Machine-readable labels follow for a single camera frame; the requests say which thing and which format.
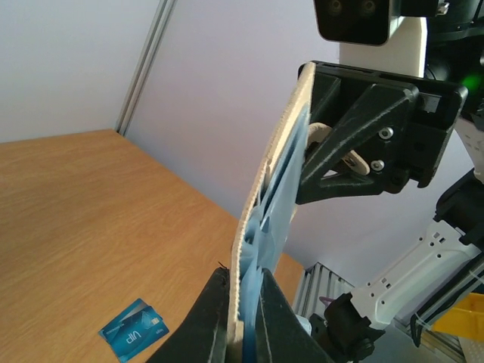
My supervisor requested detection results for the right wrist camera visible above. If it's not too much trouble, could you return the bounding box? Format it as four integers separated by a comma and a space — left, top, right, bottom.
314, 0, 438, 77

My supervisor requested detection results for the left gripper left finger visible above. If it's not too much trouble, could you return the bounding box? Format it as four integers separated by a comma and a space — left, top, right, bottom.
148, 266, 229, 363

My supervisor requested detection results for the beige card holder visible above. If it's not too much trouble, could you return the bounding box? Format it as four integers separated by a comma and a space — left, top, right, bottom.
227, 62, 332, 362

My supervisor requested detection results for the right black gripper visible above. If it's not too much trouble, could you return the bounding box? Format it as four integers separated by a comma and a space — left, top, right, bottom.
296, 61, 467, 205

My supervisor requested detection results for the light blue credit card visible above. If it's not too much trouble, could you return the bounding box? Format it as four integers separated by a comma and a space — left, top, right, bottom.
98, 298, 169, 362

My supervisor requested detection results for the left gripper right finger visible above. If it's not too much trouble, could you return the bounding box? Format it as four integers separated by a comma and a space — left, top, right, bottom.
255, 268, 331, 363

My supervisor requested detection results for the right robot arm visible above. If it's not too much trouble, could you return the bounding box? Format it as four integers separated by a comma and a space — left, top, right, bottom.
296, 1, 483, 362

